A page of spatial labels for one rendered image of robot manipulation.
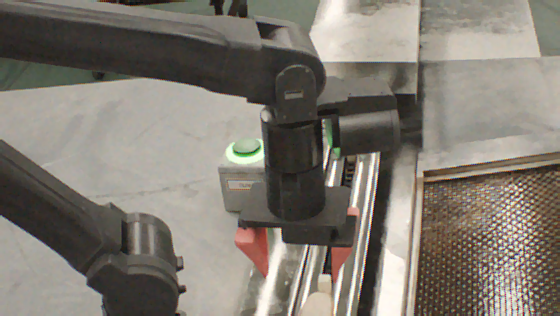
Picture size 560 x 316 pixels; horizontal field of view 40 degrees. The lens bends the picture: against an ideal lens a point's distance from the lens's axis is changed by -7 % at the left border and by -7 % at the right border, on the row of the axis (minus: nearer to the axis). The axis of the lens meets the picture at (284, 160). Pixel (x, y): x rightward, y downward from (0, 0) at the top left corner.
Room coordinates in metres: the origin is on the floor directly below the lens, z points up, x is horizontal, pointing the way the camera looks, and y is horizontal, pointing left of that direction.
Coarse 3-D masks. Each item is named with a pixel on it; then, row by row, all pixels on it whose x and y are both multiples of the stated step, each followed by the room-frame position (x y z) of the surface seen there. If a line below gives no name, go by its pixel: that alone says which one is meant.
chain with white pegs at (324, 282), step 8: (352, 160) 0.95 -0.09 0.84; (352, 168) 0.93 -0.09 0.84; (352, 176) 0.91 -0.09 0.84; (344, 184) 0.90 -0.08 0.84; (328, 256) 0.75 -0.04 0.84; (328, 264) 0.74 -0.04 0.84; (328, 272) 0.72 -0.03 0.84; (320, 280) 0.68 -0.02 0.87; (328, 280) 0.68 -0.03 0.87; (320, 288) 0.68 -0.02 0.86; (328, 288) 0.67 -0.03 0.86
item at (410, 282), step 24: (456, 168) 0.81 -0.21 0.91; (480, 168) 0.80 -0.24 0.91; (504, 168) 0.79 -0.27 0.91; (552, 168) 0.76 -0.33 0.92; (456, 192) 0.77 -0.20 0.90; (528, 192) 0.73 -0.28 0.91; (432, 216) 0.74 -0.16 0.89; (456, 216) 0.72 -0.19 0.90; (480, 216) 0.71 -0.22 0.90; (408, 240) 0.69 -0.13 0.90; (456, 240) 0.68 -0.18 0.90; (528, 240) 0.65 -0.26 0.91; (408, 264) 0.66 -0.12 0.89; (504, 264) 0.62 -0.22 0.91; (552, 264) 0.60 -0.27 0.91; (408, 288) 0.62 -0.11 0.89; (432, 288) 0.61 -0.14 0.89; (504, 288) 0.58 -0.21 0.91; (408, 312) 0.59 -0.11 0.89; (432, 312) 0.58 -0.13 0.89; (528, 312) 0.54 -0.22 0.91; (552, 312) 0.53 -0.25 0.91
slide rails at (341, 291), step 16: (336, 160) 0.94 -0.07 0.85; (368, 160) 0.93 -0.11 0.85; (336, 176) 0.90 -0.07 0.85; (352, 192) 0.86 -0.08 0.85; (320, 256) 0.74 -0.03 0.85; (352, 256) 0.73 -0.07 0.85; (304, 272) 0.72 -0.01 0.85; (320, 272) 0.71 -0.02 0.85; (352, 272) 0.71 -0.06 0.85; (304, 288) 0.69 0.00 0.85; (336, 288) 0.68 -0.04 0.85; (336, 304) 0.66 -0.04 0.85
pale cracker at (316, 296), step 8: (312, 296) 0.67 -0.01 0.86; (320, 296) 0.66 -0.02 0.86; (328, 296) 0.66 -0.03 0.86; (304, 304) 0.66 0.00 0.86; (312, 304) 0.65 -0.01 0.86; (320, 304) 0.65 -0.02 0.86; (328, 304) 0.65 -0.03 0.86; (304, 312) 0.64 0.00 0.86; (312, 312) 0.64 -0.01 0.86; (320, 312) 0.64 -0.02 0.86; (328, 312) 0.64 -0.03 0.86
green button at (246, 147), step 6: (246, 138) 0.94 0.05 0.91; (252, 138) 0.93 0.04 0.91; (234, 144) 0.93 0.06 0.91; (240, 144) 0.92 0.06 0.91; (246, 144) 0.92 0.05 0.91; (252, 144) 0.92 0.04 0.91; (258, 144) 0.92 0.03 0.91; (234, 150) 0.91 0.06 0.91; (240, 150) 0.91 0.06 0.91; (246, 150) 0.91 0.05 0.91; (252, 150) 0.91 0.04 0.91; (258, 150) 0.91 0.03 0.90; (240, 156) 0.90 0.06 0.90; (246, 156) 0.90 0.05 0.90
